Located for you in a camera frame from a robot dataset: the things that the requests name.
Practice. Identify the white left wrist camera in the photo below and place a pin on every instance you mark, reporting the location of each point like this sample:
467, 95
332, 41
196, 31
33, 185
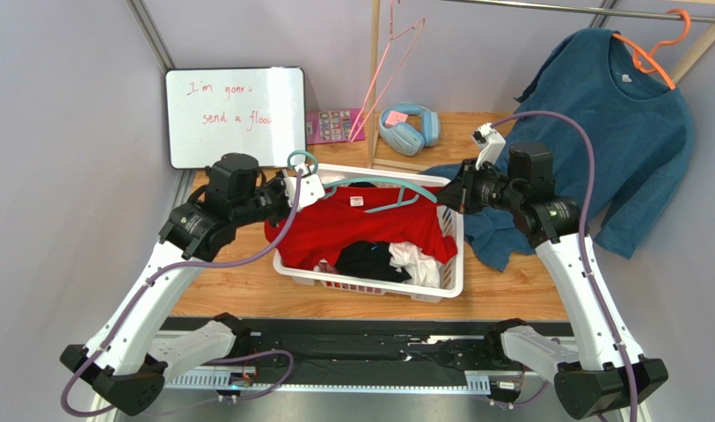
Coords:
303, 187

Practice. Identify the white garment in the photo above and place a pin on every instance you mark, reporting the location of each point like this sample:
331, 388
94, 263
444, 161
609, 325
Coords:
423, 270

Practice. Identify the white plastic laundry basket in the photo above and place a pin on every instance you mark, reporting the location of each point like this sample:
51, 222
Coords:
451, 224

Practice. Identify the aluminium corner profile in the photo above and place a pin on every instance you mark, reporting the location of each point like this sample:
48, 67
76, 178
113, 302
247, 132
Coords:
153, 36

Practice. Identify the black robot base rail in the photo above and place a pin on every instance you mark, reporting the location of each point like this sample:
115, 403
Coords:
373, 354

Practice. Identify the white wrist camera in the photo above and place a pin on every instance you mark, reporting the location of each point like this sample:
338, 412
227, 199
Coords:
303, 187
490, 144

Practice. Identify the orange hanger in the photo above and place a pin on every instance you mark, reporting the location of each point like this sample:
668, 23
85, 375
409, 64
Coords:
645, 61

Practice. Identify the orange pink garment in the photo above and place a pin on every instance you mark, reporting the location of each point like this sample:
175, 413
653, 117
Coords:
325, 267

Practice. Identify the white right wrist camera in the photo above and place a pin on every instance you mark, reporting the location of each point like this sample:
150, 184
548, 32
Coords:
490, 144

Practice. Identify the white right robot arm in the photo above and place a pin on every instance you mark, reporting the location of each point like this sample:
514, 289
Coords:
608, 370

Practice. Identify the white whiteboard with red writing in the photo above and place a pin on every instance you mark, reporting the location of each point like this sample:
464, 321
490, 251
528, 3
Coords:
256, 111

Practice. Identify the black garment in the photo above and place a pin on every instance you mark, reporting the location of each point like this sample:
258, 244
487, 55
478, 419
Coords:
370, 260

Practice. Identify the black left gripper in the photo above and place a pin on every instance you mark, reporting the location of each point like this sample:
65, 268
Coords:
278, 183

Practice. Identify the blue long sleeve shirt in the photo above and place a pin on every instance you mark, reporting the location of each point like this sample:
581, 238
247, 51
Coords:
616, 135

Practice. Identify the red t shirt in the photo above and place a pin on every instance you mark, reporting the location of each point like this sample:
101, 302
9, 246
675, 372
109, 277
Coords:
322, 230

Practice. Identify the light blue headphones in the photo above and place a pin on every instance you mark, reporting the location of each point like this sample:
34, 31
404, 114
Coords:
422, 129

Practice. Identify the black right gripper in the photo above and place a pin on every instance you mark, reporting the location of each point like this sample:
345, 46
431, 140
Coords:
465, 191

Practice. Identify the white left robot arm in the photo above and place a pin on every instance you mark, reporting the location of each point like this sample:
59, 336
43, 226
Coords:
123, 362

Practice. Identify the pink cube power adapter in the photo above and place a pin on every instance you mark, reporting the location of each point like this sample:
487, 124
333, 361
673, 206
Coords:
394, 118

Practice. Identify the teal plastic hanger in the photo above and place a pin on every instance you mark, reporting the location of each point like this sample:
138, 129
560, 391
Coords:
407, 193

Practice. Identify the metal clothes rail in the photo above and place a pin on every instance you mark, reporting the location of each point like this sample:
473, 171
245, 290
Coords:
593, 11

